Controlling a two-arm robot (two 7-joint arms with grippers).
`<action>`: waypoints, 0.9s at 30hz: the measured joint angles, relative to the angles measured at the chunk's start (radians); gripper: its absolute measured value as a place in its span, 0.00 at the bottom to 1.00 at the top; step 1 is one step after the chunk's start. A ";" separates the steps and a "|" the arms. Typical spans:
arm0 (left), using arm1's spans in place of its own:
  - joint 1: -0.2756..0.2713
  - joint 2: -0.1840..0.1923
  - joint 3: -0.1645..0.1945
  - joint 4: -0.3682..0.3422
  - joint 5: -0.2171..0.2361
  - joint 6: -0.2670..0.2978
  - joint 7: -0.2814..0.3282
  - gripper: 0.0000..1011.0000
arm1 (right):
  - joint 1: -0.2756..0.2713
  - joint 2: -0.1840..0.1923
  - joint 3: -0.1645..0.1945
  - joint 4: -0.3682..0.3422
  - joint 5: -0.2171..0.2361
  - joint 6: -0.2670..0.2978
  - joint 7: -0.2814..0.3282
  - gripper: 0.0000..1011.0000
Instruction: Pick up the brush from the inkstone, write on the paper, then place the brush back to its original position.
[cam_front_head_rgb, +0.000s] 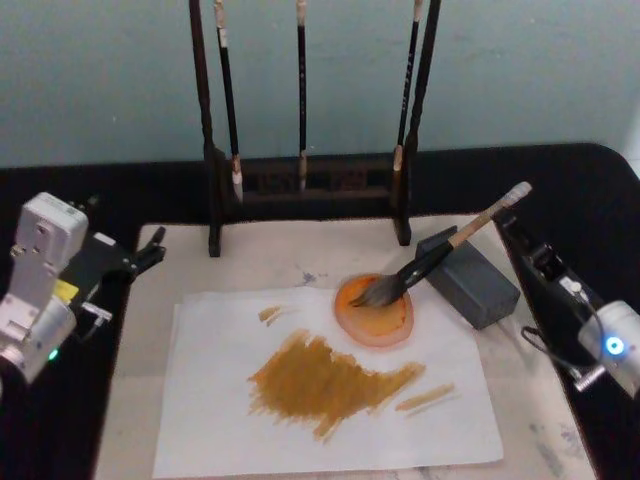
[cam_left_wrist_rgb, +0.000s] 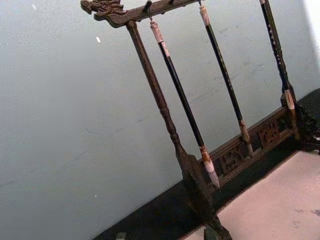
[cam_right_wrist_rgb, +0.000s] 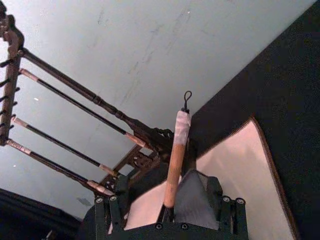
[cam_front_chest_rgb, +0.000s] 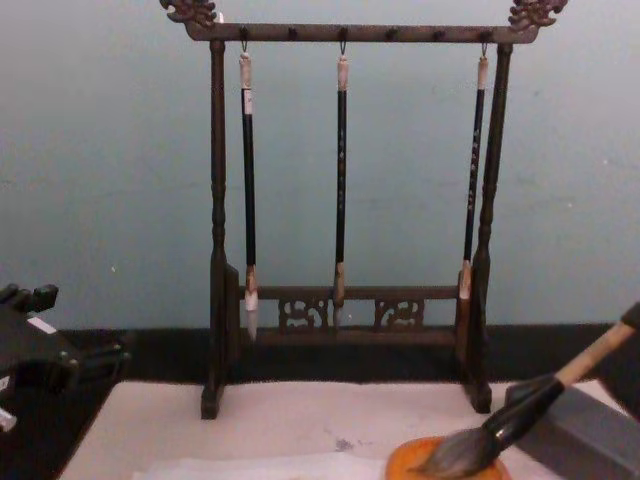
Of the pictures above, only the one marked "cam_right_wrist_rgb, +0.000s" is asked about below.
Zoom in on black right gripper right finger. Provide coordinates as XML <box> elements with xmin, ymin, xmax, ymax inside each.
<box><xmin>173</xmin><ymin>168</ymin><xmax>248</xmax><ymax>236</ymax></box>

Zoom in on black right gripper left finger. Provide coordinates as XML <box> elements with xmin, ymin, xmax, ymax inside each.
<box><xmin>93</xmin><ymin>174</ymin><xmax>132</xmax><ymax>236</ymax></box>

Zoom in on wooden brush with white tape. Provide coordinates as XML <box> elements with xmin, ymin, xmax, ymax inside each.
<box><xmin>159</xmin><ymin>90</ymin><xmax>194</xmax><ymax>224</ymax></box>

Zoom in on white mat with brown border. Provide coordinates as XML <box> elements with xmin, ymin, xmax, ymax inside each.
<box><xmin>123</xmin><ymin>116</ymin><xmax>301</xmax><ymax>240</ymax></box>

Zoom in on black brush with tan ends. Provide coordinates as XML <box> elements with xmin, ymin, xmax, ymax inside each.
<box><xmin>18</xmin><ymin>68</ymin><xmax>148</xmax><ymax>150</ymax></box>
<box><xmin>11</xmin><ymin>116</ymin><xmax>120</xmax><ymax>177</ymax></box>
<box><xmin>5</xmin><ymin>138</ymin><xmax>116</xmax><ymax>197</ymax></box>

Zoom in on dark carved wooden brush rack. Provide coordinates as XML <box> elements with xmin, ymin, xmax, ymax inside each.
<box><xmin>0</xmin><ymin>0</ymin><xmax>199</xmax><ymax>196</ymax></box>

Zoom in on black table cloth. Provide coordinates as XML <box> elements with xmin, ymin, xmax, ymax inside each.
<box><xmin>0</xmin><ymin>0</ymin><xmax>320</xmax><ymax>240</ymax></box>

